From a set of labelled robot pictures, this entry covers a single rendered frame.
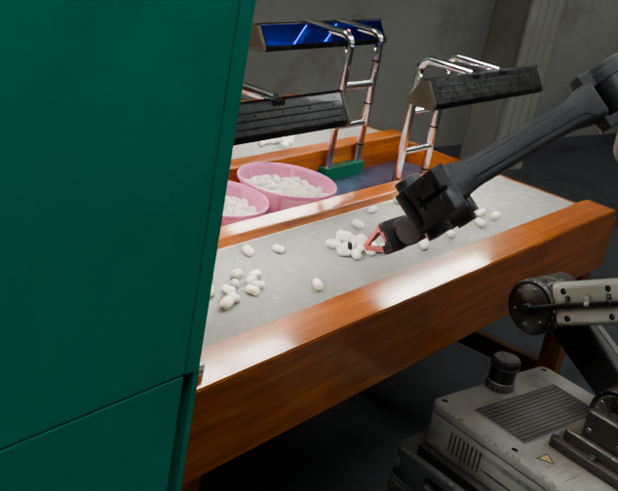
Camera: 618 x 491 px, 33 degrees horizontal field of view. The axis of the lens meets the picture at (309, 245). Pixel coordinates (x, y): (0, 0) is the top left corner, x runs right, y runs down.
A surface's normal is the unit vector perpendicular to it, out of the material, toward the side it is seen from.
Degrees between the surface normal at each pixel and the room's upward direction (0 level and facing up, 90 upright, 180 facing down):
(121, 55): 90
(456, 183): 54
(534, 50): 90
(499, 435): 0
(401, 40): 90
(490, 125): 90
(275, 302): 0
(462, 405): 1
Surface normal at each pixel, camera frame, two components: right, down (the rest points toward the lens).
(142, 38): 0.77, 0.36
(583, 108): 0.18, -0.22
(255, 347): 0.18, -0.91
